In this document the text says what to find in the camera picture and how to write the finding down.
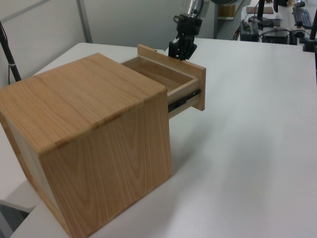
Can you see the black clamp stand pole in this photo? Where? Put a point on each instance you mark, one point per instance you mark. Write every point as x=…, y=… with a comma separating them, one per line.
x=312, y=29

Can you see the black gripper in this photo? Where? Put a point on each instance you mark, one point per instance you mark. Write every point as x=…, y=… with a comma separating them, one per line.
x=189, y=24

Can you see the black box with green label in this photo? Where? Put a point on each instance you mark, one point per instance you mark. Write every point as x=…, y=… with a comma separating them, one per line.
x=248, y=32

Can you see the black computer keyboard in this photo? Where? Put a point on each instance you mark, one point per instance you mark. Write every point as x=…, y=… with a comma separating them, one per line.
x=302, y=16

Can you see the black monitor stand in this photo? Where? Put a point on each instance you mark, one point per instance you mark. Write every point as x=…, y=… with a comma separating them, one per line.
x=260, y=15

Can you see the grey partition frame post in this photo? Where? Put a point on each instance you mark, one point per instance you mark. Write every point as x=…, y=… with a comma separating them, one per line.
x=84, y=21

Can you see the wooden drawer cabinet box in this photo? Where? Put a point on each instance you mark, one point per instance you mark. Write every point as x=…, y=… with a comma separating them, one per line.
x=81, y=124

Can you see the light wooden panel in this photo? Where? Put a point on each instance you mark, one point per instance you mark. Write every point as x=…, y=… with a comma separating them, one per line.
x=226, y=11

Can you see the black tripod pole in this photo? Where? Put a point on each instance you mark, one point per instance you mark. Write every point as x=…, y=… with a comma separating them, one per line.
x=10, y=57

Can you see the black metal drawer slide rail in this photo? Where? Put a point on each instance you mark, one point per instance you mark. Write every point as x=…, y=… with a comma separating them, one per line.
x=184, y=99

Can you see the small camera on mount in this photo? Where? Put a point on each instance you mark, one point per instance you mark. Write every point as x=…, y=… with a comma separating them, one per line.
x=297, y=34

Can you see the light wooden sliding drawer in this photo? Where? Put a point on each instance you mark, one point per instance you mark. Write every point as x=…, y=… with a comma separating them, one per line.
x=171, y=74

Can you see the black electronics box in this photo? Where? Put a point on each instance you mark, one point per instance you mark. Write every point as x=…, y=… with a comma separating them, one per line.
x=276, y=36

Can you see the brown desk mat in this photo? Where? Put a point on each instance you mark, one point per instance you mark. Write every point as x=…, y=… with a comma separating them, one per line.
x=266, y=10

